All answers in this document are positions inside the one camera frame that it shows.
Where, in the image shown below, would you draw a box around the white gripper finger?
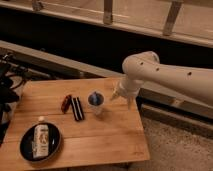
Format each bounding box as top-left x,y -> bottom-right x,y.
110,90 -> 120,101
127,98 -> 133,109

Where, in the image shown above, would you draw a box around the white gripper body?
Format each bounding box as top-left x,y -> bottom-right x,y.
116,76 -> 143,99

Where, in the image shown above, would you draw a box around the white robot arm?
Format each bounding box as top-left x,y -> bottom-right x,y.
111,51 -> 213,107

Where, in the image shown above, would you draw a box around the clear cup with blue item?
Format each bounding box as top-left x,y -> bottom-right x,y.
88,92 -> 104,115

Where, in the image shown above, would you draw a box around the wooden table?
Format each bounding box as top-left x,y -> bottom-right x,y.
0,78 -> 150,171

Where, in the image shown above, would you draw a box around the white bottle on plate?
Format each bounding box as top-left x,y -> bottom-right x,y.
33,116 -> 49,158

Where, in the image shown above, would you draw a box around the black round plate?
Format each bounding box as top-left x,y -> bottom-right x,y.
19,122 -> 62,162

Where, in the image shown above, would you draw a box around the black equipment with cables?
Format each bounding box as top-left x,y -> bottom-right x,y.
0,53 -> 27,145

